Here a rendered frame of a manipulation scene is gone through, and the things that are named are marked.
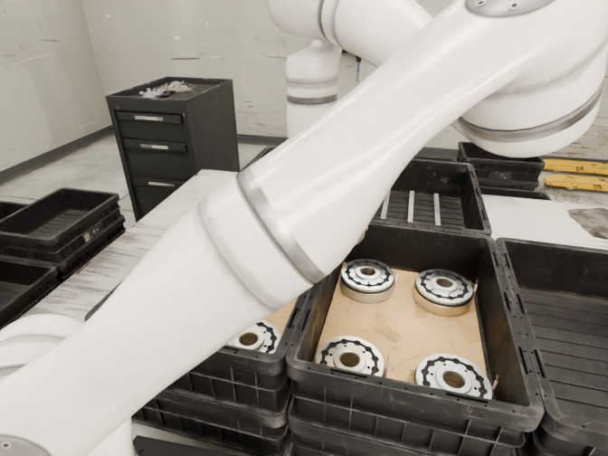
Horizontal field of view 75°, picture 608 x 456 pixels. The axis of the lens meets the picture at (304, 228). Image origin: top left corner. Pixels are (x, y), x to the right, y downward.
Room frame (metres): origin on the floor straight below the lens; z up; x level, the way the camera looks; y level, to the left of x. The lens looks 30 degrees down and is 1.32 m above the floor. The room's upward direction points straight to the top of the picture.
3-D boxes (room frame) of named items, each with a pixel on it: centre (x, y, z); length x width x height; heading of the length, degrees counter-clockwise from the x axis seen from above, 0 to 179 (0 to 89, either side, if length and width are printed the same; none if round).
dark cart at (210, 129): (2.31, 0.72, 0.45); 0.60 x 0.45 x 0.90; 167
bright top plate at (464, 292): (0.59, -0.26, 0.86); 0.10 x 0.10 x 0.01
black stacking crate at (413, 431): (0.49, -0.17, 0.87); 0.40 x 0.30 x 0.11; 165
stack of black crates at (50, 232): (1.40, 0.99, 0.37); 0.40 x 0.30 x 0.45; 167
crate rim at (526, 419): (0.49, -0.17, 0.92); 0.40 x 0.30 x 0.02; 165
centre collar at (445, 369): (0.37, -0.21, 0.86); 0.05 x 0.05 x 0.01
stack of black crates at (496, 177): (2.10, -1.08, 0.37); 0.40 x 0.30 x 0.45; 77
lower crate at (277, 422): (0.57, 0.12, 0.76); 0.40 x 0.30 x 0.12; 165
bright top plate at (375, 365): (0.41, -0.07, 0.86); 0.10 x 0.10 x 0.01
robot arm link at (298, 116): (0.58, -0.01, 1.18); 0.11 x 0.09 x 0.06; 172
